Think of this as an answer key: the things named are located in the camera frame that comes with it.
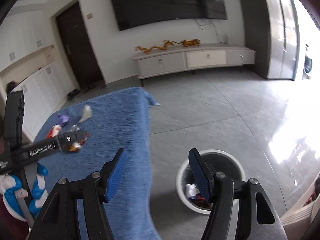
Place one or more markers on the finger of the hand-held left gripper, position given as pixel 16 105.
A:
pixel 72 137

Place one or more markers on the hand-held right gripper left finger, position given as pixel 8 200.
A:
pixel 116 177

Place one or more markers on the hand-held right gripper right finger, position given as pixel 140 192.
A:
pixel 200 177

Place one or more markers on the silver foil wrapper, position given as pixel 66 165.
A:
pixel 191 189

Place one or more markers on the dark red wrapper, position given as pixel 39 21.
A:
pixel 200 200

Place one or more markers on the white round trash can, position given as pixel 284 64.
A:
pixel 232 165

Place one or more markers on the person's left forearm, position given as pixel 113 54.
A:
pixel 7 226

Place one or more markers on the person's left hand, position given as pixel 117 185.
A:
pixel 10 187

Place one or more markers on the white red printed wrapper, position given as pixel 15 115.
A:
pixel 53 131

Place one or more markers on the purple wrapper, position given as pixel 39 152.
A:
pixel 63 119

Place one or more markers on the clear plastic wrapper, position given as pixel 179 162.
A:
pixel 86 113

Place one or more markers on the black bag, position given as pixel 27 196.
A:
pixel 11 87

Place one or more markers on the pair of dark shoes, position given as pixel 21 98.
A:
pixel 73 93
pixel 91 86

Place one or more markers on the blue towel covered table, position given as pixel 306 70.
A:
pixel 120 125

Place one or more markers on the dark brown door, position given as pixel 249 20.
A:
pixel 77 45

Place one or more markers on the beige ribbed furniture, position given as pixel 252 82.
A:
pixel 296 215

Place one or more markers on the white television stand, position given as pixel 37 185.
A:
pixel 190 60

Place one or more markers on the golden dragon figurine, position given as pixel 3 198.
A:
pixel 155 48

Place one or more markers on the golden tiger figurine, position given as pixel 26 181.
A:
pixel 190 43

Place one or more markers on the white router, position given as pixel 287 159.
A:
pixel 227 38

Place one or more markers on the white washing machine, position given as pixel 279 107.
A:
pixel 307 63

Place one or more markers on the grey refrigerator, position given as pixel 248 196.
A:
pixel 275 30

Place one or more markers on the white wall cabinet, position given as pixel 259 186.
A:
pixel 42 85

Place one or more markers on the beige light switch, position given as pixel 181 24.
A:
pixel 90 16

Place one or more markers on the black wall television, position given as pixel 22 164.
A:
pixel 167 2

